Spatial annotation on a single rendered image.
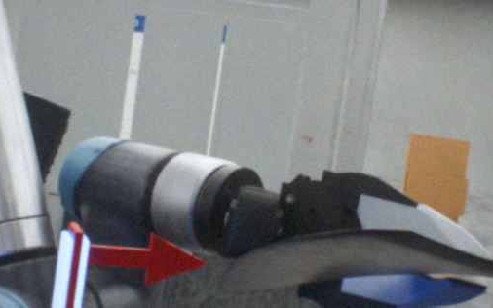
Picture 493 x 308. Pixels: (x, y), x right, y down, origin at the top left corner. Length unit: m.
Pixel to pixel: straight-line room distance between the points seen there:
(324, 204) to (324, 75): 4.22
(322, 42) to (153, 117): 2.26
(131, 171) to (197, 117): 5.96
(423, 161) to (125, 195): 7.92
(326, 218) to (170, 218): 0.13
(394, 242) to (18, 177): 0.33
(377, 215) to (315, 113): 4.22
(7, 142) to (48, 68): 6.40
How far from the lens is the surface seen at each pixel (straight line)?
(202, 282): 2.39
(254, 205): 0.52
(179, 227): 0.65
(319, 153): 4.79
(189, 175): 0.65
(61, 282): 0.39
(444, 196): 8.60
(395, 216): 0.57
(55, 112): 0.97
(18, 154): 0.62
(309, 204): 0.59
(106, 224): 0.70
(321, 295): 0.59
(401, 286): 0.56
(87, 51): 6.90
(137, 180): 0.67
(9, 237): 0.61
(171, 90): 6.69
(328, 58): 4.80
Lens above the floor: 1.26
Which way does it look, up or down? 3 degrees down
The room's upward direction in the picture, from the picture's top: 8 degrees clockwise
